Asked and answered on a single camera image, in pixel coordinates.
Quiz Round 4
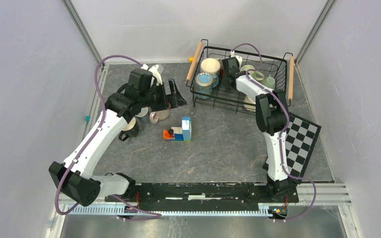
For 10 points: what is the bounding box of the grey blue small cup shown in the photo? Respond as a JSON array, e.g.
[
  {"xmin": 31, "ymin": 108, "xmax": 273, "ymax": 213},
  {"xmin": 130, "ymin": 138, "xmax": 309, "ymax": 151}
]
[{"xmin": 136, "ymin": 107, "xmax": 149, "ymax": 119}]

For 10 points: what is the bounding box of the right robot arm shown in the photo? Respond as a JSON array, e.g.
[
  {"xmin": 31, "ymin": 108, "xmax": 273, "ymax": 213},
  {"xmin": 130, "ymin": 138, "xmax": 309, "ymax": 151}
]
[{"xmin": 221, "ymin": 57, "xmax": 292, "ymax": 202}]

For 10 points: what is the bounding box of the cream cup lower right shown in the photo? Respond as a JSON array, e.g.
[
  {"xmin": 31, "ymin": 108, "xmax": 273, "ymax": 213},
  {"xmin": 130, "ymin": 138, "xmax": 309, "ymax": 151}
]
[{"xmin": 243, "ymin": 95, "xmax": 256, "ymax": 112}]

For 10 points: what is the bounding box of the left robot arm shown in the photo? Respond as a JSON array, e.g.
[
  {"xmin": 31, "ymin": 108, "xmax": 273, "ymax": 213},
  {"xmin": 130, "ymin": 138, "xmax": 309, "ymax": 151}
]
[{"xmin": 49, "ymin": 68, "xmax": 187, "ymax": 207}]

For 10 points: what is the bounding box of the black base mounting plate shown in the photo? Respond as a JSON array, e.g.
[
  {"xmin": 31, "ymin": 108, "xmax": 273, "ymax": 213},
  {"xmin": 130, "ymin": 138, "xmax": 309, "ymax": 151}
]
[{"xmin": 120, "ymin": 182, "xmax": 299, "ymax": 212}]

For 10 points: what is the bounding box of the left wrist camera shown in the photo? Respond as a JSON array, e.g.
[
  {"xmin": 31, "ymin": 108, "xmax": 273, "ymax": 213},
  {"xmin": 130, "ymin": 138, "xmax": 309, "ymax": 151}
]
[{"xmin": 141, "ymin": 64, "xmax": 163, "ymax": 86}]

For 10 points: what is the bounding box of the checkerboard calibration board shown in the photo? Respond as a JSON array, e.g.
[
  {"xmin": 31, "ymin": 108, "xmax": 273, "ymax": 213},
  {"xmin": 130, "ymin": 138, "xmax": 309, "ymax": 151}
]
[{"xmin": 262, "ymin": 112, "xmax": 322, "ymax": 179}]

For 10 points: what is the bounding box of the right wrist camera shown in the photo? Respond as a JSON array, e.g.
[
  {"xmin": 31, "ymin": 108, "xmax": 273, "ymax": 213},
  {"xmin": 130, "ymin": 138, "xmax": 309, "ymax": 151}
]
[{"xmin": 230, "ymin": 54, "xmax": 243, "ymax": 68}]

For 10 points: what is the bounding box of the slotted cable duct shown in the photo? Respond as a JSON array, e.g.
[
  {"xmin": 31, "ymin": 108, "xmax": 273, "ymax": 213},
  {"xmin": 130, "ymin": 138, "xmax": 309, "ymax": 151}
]
[{"xmin": 69, "ymin": 203, "xmax": 272, "ymax": 218}]

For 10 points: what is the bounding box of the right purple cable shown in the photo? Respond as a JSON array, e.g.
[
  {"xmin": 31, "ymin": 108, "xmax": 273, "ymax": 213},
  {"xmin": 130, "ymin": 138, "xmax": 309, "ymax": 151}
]
[{"xmin": 230, "ymin": 43, "xmax": 318, "ymax": 223}]

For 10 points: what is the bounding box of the black wire dish rack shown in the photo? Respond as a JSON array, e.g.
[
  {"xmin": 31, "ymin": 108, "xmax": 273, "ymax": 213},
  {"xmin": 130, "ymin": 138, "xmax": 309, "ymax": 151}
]
[{"xmin": 186, "ymin": 39, "xmax": 290, "ymax": 115}]

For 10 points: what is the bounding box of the blue mug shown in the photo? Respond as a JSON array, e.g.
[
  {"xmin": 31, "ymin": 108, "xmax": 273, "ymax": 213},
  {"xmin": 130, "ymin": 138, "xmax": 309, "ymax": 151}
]
[{"xmin": 194, "ymin": 72, "xmax": 219, "ymax": 99}]

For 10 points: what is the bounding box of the pink mug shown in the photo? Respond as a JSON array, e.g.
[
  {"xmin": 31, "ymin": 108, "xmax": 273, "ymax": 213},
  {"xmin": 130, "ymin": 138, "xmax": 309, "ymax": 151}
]
[{"xmin": 149, "ymin": 110, "xmax": 170, "ymax": 124}]

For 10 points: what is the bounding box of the green mug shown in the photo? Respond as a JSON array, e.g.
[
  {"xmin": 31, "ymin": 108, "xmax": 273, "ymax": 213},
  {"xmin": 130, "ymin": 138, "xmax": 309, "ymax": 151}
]
[{"xmin": 240, "ymin": 64, "xmax": 265, "ymax": 82}]

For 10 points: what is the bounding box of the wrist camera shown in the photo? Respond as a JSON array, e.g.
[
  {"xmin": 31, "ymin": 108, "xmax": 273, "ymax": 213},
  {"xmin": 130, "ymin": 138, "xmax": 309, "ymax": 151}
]
[
  {"xmin": 141, "ymin": 64, "xmax": 163, "ymax": 86},
  {"xmin": 230, "ymin": 54, "xmax": 243, "ymax": 68}
]

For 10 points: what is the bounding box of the black mug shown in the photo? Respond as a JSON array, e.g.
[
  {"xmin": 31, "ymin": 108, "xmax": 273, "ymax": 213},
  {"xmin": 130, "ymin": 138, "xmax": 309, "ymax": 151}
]
[{"xmin": 118, "ymin": 117, "xmax": 140, "ymax": 141}]

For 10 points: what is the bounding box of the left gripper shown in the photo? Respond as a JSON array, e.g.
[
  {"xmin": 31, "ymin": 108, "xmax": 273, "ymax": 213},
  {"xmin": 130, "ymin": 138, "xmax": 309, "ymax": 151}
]
[{"xmin": 140, "ymin": 78, "xmax": 187, "ymax": 113}]

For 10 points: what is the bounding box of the toy block structure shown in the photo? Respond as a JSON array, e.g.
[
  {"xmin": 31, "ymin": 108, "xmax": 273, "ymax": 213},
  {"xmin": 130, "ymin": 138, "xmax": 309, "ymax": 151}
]
[{"xmin": 163, "ymin": 117, "xmax": 192, "ymax": 142}]

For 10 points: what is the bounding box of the cream floral mug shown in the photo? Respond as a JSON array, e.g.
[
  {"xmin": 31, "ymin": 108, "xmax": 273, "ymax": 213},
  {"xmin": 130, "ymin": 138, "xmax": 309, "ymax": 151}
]
[{"xmin": 200, "ymin": 58, "xmax": 221, "ymax": 75}]

